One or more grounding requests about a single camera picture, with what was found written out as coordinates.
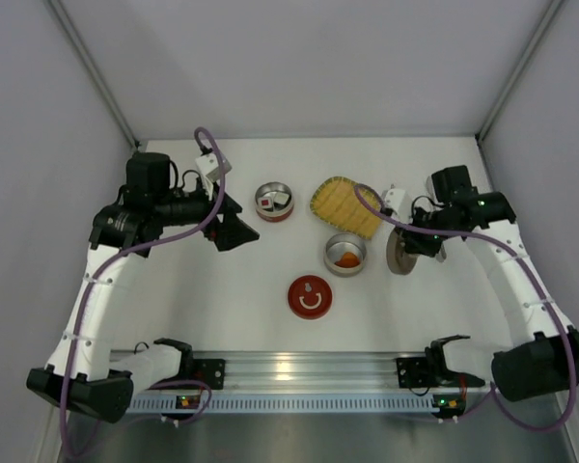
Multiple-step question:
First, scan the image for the red-banded metal bowl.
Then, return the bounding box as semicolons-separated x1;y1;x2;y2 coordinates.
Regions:
254;181;294;223

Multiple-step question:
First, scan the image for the white sushi piece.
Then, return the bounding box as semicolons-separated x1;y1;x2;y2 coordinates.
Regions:
272;191;291;210

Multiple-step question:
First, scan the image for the brown round lid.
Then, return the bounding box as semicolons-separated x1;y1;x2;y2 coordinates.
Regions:
386;229;419;276

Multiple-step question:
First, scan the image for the red round lid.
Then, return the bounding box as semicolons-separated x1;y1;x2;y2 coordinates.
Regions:
287;275;333;320

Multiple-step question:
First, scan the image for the beige-banded metal bowl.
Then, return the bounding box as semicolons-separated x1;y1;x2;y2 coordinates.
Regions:
323;232;368;278

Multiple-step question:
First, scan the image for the red-brown food piece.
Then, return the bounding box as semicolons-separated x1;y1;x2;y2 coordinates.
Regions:
338;252;361;268

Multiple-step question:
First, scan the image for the orange fried shrimp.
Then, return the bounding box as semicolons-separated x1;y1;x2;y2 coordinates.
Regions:
335;256;360;268

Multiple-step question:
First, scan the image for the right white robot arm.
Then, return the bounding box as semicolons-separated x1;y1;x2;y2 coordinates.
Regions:
400;165;579;401

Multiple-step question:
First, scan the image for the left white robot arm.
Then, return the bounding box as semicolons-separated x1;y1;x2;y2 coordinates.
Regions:
26;149;260;423

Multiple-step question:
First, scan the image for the woven bamboo tray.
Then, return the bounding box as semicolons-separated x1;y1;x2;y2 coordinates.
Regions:
310;177;381;240

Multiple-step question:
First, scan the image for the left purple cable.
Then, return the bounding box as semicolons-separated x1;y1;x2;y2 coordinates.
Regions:
58;126;228;459

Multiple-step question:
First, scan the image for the purple cable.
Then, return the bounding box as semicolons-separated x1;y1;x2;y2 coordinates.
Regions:
352;182;578;431
58;126;228;459

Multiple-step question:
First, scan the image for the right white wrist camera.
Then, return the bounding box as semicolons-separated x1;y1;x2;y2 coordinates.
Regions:
382;188;412;223

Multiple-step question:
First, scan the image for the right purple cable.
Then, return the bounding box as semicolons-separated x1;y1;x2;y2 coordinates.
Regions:
352;182;578;431

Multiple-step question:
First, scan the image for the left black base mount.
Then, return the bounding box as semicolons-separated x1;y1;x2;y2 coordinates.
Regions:
189;358;226;391

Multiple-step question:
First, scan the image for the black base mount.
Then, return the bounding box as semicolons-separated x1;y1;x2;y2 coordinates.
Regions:
396;357;434;390
189;358;226;391

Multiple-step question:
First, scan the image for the aluminium mounting rail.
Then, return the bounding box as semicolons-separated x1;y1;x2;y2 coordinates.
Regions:
108;350;576;393

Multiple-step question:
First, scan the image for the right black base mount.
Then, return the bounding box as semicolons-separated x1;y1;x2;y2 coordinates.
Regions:
396;357;434;390

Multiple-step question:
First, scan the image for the slotted cable duct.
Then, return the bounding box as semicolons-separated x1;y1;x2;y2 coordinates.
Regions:
124;391;464;416

